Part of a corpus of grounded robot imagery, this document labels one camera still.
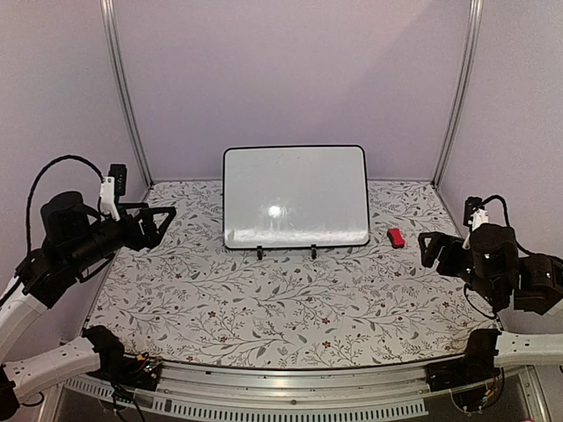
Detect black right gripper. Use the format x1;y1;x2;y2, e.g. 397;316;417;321
418;231;501;306

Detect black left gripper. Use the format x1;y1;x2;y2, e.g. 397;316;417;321
69;203;177;272

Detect red black whiteboard eraser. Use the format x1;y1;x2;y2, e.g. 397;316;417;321
387;228;406;249

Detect white dry-erase whiteboard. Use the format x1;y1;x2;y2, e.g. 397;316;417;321
223;145;370;250

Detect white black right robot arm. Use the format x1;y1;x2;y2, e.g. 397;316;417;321
418;223;562;383

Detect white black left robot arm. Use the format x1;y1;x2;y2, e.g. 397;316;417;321
1;191;177;419

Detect floral patterned table mat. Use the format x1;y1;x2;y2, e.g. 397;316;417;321
88;181;494;368

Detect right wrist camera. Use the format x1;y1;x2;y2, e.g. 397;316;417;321
463;196;489;250

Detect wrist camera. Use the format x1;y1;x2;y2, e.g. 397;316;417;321
463;196;489;250
98;164;128;221

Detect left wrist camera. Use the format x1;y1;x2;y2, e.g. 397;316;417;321
98;164;128;221

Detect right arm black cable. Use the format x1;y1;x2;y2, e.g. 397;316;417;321
481;195;514;229

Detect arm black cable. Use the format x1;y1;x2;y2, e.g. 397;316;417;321
481;195;514;229
25;154;106;265

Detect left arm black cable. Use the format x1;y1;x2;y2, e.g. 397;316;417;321
25;154;106;265

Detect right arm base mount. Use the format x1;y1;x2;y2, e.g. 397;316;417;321
424;353;501;392

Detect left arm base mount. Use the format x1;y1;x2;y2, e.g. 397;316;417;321
87;353;164;391

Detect aluminium front rail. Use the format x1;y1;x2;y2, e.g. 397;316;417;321
51;363;554;421

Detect right aluminium frame post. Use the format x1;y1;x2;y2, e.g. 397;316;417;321
432;0;483;190

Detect aluminium frame post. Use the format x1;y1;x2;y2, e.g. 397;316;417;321
432;0;483;190
99;0;154;187

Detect left aluminium frame post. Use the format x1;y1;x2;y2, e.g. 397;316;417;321
99;0;154;187

